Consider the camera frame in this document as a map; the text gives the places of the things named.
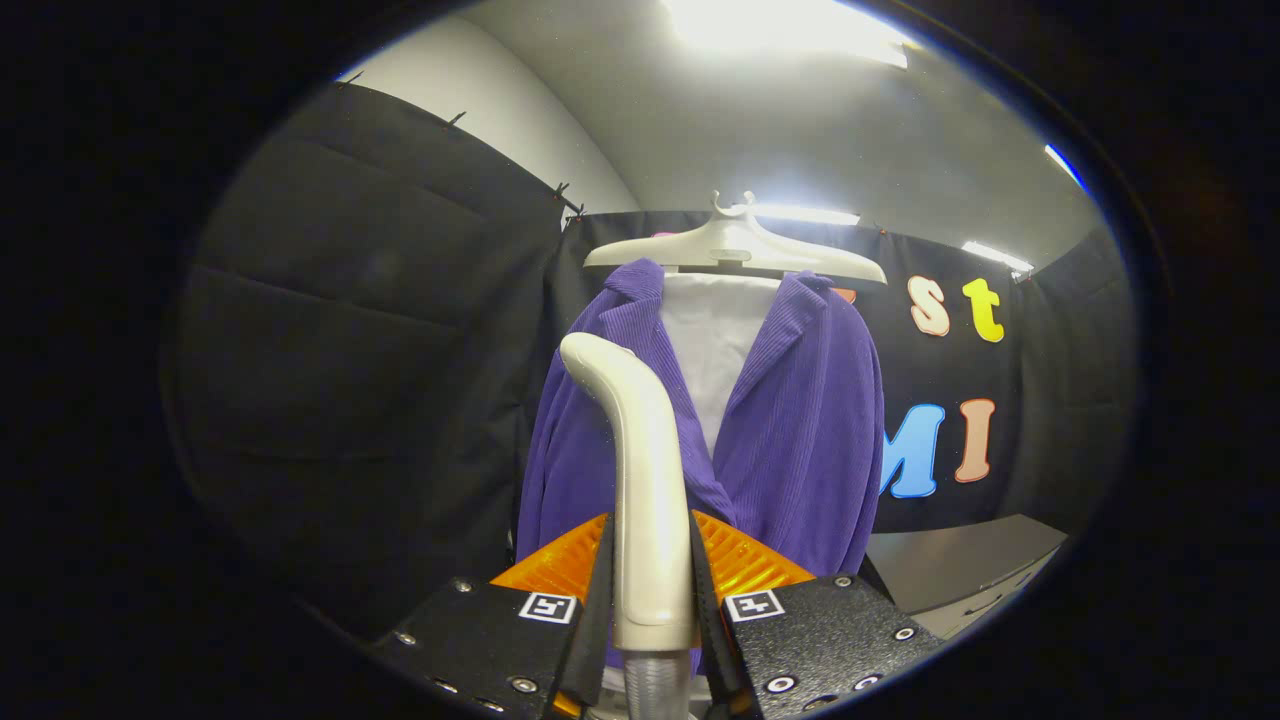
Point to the white cloth panel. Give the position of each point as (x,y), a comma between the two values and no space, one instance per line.
(715,350)

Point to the beige cabinet with dark top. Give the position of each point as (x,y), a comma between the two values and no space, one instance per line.
(950,565)

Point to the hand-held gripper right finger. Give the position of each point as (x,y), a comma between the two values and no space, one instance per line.
(830,630)

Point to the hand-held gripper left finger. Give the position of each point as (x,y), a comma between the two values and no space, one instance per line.
(480,640)

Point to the white plastic hanger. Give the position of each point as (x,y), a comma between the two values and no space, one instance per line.
(735,245)

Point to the long ceiling light panel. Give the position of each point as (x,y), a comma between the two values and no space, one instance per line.
(805,214)

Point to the large ceiling light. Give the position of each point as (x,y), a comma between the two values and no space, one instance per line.
(780,25)

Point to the small ceiling light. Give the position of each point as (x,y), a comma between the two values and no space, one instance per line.
(995,257)

